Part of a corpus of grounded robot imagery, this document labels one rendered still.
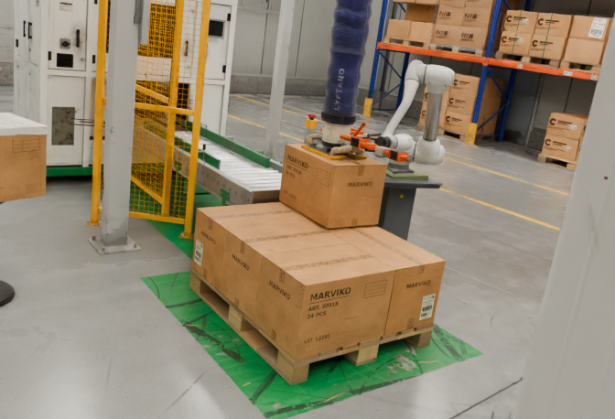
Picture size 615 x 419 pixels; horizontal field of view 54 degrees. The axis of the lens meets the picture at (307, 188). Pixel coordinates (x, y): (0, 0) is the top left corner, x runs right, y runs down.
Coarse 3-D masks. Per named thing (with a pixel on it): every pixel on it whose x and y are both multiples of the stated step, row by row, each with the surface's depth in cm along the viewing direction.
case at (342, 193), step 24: (288, 144) 406; (288, 168) 403; (312, 168) 379; (336, 168) 358; (360, 168) 368; (384, 168) 379; (288, 192) 404; (312, 192) 380; (336, 192) 363; (360, 192) 374; (312, 216) 381; (336, 216) 369; (360, 216) 379
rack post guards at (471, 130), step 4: (368, 100) 1311; (364, 104) 1321; (368, 104) 1312; (364, 108) 1322; (368, 108) 1315; (364, 112) 1322; (368, 112) 1316; (368, 116) 1319; (468, 124) 1131; (472, 124) 1120; (476, 124) 1118; (468, 128) 1128; (472, 128) 1121; (476, 128) 1122; (468, 132) 1129; (472, 132) 1122; (468, 136) 1130; (472, 136) 1124; (468, 140) 1130; (472, 140) 1125; (472, 144) 1128
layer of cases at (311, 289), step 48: (240, 240) 335; (288, 240) 344; (336, 240) 354; (384, 240) 365; (240, 288) 338; (288, 288) 298; (336, 288) 299; (384, 288) 321; (432, 288) 345; (288, 336) 300; (336, 336) 309
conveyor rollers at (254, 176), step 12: (180, 132) 606; (216, 144) 572; (216, 156) 523; (228, 156) 530; (240, 156) 537; (228, 168) 484; (240, 168) 489; (252, 168) 495; (264, 168) 502; (240, 180) 458; (252, 180) 464; (264, 180) 462; (276, 180) 468
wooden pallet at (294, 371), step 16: (192, 272) 387; (192, 288) 388; (208, 288) 384; (208, 304) 371; (224, 304) 371; (224, 320) 354; (240, 320) 339; (256, 336) 338; (384, 336) 332; (400, 336) 340; (416, 336) 353; (272, 352) 324; (320, 352) 306; (336, 352) 313; (352, 352) 327; (368, 352) 328; (288, 368) 301; (304, 368) 302
